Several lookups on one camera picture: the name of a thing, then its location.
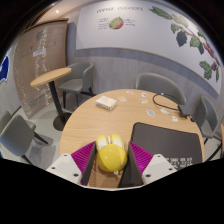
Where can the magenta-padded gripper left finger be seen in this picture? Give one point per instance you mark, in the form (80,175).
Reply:
(68,165)

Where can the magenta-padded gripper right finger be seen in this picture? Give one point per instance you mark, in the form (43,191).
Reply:
(155,165)

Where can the dark grey mouse pad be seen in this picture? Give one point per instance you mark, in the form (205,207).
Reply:
(166,140)

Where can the small printed sticker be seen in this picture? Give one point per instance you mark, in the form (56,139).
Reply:
(164,111)
(150,113)
(175,118)
(130,92)
(122,99)
(143,101)
(143,95)

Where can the grey upholstered chair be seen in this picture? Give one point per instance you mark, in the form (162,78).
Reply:
(16,135)
(158,83)
(206,116)
(78,75)

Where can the small white box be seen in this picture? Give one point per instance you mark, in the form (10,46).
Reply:
(106,102)

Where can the round wooden high table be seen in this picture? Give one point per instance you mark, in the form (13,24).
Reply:
(50,76)

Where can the brown wall menu board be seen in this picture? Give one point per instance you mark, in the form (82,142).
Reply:
(40,66)

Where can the blue wall decoration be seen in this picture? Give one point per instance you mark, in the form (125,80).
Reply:
(4,68)

